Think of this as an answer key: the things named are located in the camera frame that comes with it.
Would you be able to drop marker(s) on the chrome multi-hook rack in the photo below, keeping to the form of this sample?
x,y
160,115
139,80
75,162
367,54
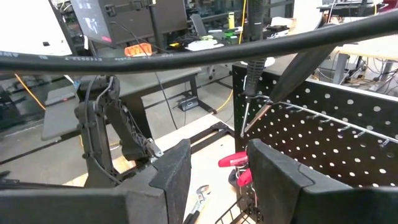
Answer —
x,y
311,113

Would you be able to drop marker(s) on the black computer monitor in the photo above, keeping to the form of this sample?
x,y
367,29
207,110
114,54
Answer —
x,y
140,18

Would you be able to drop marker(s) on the orange plastic object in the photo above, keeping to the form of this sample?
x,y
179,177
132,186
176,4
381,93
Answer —
x,y
138,50

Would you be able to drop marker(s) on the grey desk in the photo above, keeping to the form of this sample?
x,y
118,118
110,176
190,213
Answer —
x,y
62,118

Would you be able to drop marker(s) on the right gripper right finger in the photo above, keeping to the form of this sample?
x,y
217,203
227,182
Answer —
x,y
273,186

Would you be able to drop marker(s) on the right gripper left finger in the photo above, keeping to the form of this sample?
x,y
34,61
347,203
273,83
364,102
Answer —
x,y
175,180

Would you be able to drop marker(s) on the black metal peg board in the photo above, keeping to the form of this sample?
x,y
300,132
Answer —
x,y
326,130

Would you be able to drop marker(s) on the light wooden table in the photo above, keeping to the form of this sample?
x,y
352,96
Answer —
x,y
373,48

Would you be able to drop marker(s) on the yellow-green container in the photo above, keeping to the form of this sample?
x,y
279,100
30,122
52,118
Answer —
x,y
231,20

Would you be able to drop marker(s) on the tall black column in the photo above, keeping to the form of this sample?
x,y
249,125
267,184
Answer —
x,y
255,18

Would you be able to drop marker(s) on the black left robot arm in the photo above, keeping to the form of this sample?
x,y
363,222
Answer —
x,y
96,140

